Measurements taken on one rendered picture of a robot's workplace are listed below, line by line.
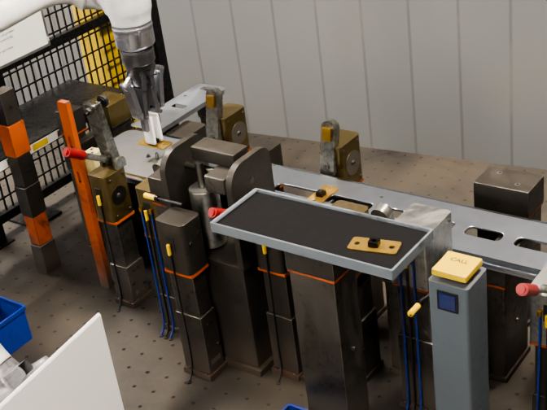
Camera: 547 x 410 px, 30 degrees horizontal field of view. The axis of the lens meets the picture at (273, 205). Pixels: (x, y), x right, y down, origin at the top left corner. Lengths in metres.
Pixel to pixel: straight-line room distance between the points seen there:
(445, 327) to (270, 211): 0.38
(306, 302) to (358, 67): 2.47
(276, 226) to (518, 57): 2.29
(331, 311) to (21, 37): 1.38
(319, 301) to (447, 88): 2.38
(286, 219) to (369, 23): 2.38
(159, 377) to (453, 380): 0.75
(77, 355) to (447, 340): 0.65
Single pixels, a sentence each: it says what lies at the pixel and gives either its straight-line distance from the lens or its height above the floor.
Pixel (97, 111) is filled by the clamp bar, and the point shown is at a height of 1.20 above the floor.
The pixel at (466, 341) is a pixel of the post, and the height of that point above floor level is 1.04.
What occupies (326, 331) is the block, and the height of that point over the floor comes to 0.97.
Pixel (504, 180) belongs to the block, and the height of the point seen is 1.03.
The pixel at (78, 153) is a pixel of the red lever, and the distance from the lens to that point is 2.24.
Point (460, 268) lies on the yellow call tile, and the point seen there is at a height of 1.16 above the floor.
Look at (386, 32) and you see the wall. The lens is 4.08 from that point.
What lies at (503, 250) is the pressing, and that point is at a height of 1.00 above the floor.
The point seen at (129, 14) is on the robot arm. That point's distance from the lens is 2.27.
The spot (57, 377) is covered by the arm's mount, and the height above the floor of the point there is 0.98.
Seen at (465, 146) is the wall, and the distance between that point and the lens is 4.15.
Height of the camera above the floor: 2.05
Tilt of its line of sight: 29 degrees down
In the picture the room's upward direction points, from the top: 8 degrees counter-clockwise
